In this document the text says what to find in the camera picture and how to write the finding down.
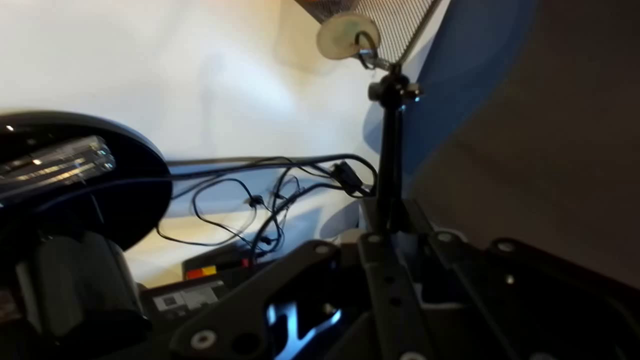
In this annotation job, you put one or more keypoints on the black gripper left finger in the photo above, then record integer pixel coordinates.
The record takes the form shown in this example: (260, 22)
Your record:
(388, 300)

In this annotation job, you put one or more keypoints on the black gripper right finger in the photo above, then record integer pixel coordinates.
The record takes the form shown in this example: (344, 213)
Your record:
(481, 300)

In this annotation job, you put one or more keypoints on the black stick with clear disc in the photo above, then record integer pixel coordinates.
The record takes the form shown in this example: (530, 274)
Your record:
(393, 152)

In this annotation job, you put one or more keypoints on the black strip with coloured buttons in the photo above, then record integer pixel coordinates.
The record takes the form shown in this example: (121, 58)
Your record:
(211, 270)

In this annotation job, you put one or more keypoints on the grey curtain beside desk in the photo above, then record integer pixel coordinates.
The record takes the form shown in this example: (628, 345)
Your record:
(553, 132)

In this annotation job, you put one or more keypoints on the black box with white label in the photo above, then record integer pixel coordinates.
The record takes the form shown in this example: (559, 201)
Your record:
(190, 298)

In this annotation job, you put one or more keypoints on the black round monitor stand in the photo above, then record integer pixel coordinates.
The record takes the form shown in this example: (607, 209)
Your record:
(81, 201)

